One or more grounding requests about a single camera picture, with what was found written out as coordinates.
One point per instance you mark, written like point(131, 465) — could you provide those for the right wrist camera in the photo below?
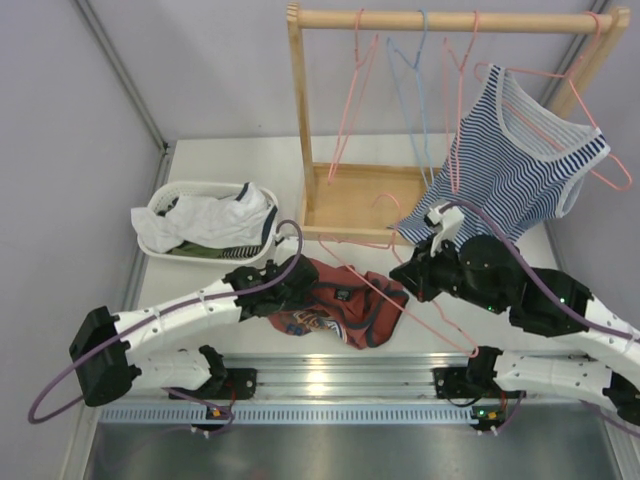
point(445, 223)

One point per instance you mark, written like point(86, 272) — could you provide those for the red tank top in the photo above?
point(361, 312)

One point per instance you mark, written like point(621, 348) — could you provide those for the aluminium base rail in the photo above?
point(344, 377)

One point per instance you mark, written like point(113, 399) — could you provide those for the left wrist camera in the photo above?
point(286, 249)

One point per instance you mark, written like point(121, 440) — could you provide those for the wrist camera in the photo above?
point(286, 249)
point(445, 223)

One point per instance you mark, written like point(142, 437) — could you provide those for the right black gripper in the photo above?
point(416, 274)

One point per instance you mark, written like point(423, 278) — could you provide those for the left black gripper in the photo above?
point(298, 278)

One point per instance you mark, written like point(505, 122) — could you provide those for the green garment in basket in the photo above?
point(192, 250)

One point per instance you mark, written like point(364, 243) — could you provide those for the blue striped tank top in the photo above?
point(517, 161)

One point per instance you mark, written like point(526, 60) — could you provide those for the wooden clothes rack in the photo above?
point(356, 202)

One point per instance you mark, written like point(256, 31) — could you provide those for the white garment in basket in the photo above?
point(239, 223)

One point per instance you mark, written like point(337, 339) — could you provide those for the blue wire hanger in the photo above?
point(422, 156)

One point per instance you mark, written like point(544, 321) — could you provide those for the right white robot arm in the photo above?
point(601, 366)

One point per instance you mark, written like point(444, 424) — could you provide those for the grey slotted cable duct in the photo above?
point(300, 414)

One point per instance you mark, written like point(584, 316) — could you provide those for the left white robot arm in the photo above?
point(135, 351)

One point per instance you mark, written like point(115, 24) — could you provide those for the white perforated laundry basket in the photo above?
point(162, 197)

